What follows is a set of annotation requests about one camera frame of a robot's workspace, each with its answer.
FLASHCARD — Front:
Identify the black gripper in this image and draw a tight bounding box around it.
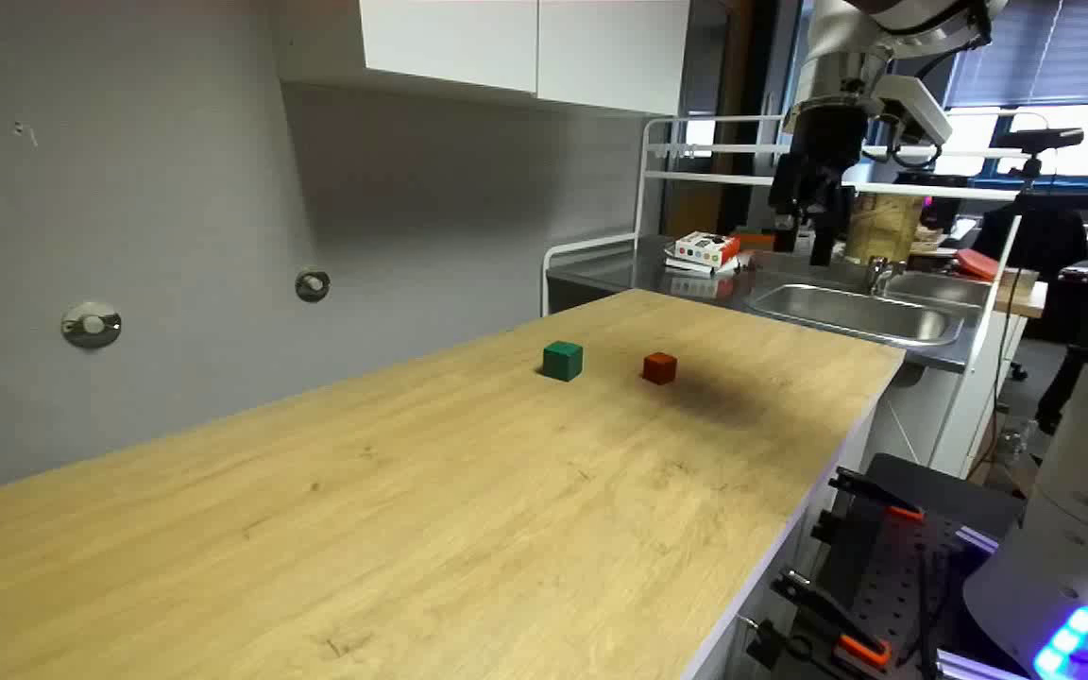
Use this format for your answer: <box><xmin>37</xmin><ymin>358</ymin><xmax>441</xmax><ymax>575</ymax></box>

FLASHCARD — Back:
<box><xmin>766</xmin><ymin>104</ymin><xmax>870</xmax><ymax>263</ymax></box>

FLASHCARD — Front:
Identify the orange-red cube block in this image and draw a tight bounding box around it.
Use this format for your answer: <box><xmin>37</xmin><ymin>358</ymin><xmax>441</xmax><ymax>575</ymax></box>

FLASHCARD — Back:
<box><xmin>642</xmin><ymin>351</ymin><xmax>678</xmax><ymax>385</ymax></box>

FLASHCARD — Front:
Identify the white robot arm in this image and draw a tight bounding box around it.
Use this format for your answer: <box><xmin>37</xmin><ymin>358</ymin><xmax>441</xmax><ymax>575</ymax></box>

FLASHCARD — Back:
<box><xmin>766</xmin><ymin>0</ymin><xmax>1008</xmax><ymax>263</ymax></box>

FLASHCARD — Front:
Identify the green cube block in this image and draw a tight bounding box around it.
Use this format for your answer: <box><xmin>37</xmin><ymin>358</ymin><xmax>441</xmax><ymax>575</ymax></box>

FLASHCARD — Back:
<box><xmin>540</xmin><ymin>341</ymin><xmax>586</xmax><ymax>381</ymax></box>

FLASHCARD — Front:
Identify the red white box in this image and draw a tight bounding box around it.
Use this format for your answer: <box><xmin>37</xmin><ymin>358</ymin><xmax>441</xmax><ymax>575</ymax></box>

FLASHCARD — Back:
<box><xmin>666</xmin><ymin>232</ymin><xmax>748</xmax><ymax>276</ymax></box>

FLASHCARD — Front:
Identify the stainless steel sink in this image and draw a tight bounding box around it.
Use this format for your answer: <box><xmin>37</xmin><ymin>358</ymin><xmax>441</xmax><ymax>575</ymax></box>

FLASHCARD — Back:
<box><xmin>757</xmin><ymin>282</ymin><xmax>966</xmax><ymax>351</ymax></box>

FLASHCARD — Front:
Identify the black orange clamp upper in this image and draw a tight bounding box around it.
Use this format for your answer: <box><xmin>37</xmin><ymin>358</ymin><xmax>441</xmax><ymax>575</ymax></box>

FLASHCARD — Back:
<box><xmin>833</xmin><ymin>467</ymin><xmax>926</xmax><ymax>525</ymax></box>

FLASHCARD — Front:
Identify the black orange clamp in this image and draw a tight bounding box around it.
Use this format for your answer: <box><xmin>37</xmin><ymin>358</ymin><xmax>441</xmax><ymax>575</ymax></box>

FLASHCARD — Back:
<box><xmin>833</xmin><ymin>467</ymin><xmax>926</xmax><ymax>525</ymax></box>
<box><xmin>748</xmin><ymin>568</ymin><xmax>897</xmax><ymax>680</ymax></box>

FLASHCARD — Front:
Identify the black orange clamp lower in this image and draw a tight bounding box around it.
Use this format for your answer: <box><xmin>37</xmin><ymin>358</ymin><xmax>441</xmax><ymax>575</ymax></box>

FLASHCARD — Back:
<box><xmin>748</xmin><ymin>568</ymin><xmax>897</xmax><ymax>680</ymax></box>

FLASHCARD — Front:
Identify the black camera on stand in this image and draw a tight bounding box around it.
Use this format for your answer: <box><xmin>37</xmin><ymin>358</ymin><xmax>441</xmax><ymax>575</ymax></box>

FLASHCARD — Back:
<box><xmin>990</xmin><ymin>128</ymin><xmax>1084</xmax><ymax>181</ymax></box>

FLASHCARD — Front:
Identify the white wall cabinet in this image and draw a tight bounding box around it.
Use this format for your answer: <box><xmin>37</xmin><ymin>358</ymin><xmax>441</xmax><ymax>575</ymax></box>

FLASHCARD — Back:
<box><xmin>272</xmin><ymin>0</ymin><xmax>693</xmax><ymax>112</ymax></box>

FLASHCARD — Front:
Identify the small round wall fitting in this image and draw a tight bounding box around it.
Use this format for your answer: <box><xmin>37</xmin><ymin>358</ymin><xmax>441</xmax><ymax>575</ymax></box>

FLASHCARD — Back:
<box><xmin>295</xmin><ymin>273</ymin><xmax>328</xmax><ymax>302</ymax></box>

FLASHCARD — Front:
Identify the round wall socket plate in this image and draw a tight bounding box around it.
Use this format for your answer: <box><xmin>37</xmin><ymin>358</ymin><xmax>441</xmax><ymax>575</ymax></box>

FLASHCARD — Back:
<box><xmin>61</xmin><ymin>302</ymin><xmax>124</xmax><ymax>351</ymax></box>

